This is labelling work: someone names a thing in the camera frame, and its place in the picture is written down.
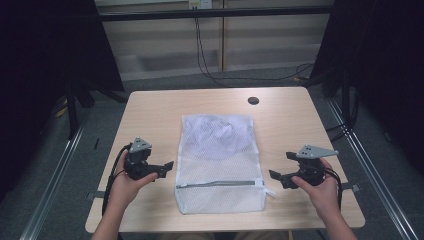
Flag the pale garment inside bag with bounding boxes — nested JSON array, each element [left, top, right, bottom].
[[183, 115, 252, 160]]

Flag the metal floor rail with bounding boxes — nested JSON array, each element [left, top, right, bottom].
[[19, 123, 87, 240], [325, 99, 420, 240]]

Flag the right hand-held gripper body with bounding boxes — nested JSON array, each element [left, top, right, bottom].
[[279, 144, 339, 190]]

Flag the white mesh laundry bag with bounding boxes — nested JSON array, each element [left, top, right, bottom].
[[174, 114, 278, 215]]

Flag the left hand-held gripper black cable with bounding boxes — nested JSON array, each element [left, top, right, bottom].
[[101, 143, 133, 216]]

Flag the black metal stand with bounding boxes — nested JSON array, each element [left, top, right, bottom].
[[63, 79, 128, 141]]

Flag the right hand-held gripper black cable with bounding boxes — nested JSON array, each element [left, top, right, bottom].
[[323, 166, 344, 212]]

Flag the person's left hand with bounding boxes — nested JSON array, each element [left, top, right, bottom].
[[108, 150, 160, 211]]

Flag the grey tape strip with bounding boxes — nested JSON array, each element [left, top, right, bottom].
[[341, 182, 362, 194], [86, 190, 106, 202]]

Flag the white wall outlet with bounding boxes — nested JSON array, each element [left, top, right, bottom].
[[188, 0, 214, 10]]

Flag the black horizontal bar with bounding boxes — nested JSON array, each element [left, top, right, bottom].
[[98, 5, 335, 23]]

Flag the black curtain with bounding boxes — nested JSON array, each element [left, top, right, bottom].
[[0, 0, 126, 203], [309, 0, 424, 176]]

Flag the black wall cable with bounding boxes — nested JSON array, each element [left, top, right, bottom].
[[194, 18, 232, 89], [196, 18, 315, 83]]

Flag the hand-held gripper black cable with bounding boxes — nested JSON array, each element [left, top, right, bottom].
[[323, 166, 344, 212], [101, 143, 133, 216]]

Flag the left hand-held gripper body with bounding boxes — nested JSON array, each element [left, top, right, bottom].
[[123, 137, 161, 182]]

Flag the person's right hand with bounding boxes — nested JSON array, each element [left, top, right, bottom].
[[291, 157, 342, 219]]

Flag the black floor cables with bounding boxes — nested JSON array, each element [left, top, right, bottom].
[[325, 89, 360, 144]]

